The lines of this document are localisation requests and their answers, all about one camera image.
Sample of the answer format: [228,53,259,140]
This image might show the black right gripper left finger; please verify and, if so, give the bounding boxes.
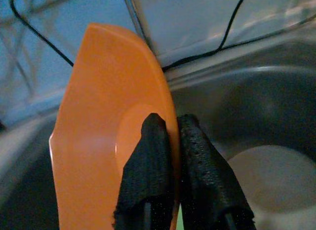
[112,113,175,230]

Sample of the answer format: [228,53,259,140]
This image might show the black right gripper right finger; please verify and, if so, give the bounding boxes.
[177,114,256,230]

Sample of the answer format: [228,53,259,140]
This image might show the orange plastic plate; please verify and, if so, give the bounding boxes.
[48,22,180,230]

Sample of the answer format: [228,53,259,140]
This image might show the white bowl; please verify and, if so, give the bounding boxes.
[227,145,316,213]

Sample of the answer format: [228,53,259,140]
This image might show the stainless steel sink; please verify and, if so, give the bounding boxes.
[0,39,316,230]

